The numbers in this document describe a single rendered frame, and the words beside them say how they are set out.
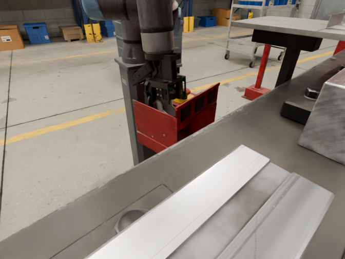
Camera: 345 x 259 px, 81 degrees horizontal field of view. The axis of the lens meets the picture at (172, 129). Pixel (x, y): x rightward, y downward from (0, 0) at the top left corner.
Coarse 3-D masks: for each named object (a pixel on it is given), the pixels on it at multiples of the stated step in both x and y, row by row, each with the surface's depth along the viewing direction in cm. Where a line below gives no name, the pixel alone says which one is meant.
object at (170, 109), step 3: (171, 102) 56; (165, 105) 58; (168, 105) 57; (171, 105) 56; (165, 108) 58; (168, 108) 58; (171, 108) 57; (174, 108) 56; (165, 111) 58; (168, 111) 58; (171, 111) 57; (174, 111) 57; (168, 114) 58; (171, 114) 58; (174, 114) 57
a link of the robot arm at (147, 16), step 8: (144, 0) 40; (152, 0) 40; (160, 0) 40; (168, 0) 41; (144, 8) 41; (152, 8) 41; (160, 8) 41; (168, 8) 42; (144, 16) 42; (152, 16) 41; (160, 16) 42; (168, 16) 43; (144, 24) 43; (152, 24) 42; (160, 24) 42; (168, 24) 43; (144, 32) 44; (152, 32) 43
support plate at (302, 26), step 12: (240, 24) 45; (252, 24) 43; (264, 24) 42; (276, 24) 42; (288, 24) 42; (300, 24) 42; (312, 24) 42; (324, 24) 42; (312, 36) 36; (324, 36) 35; (336, 36) 34
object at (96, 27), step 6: (252, 12) 711; (186, 18) 588; (192, 18) 597; (90, 24) 469; (96, 24) 472; (186, 24) 596; (192, 24) 606; (90, 30) 472; (96, 30) 478; (186, 30) 606; (192, 30) 616; (90, 36) 478; (96, 36) 486; (90, 42) 484; (96, 42) 489
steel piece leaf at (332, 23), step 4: (344, 12) 41; (332, 16) 37; (336, 16) 39; (340, 16) 40; (332, 20) 38; (336, 20) 39; (340, 20) 41; (328, 24) 37; (332, 24) 39; (336, 24) 41; (340, 24) 41; (344, 24) 41; (328, 28) 38; (332, 28) 37; (336, 28) 37; (340, 28) 37; (344, 28) 37
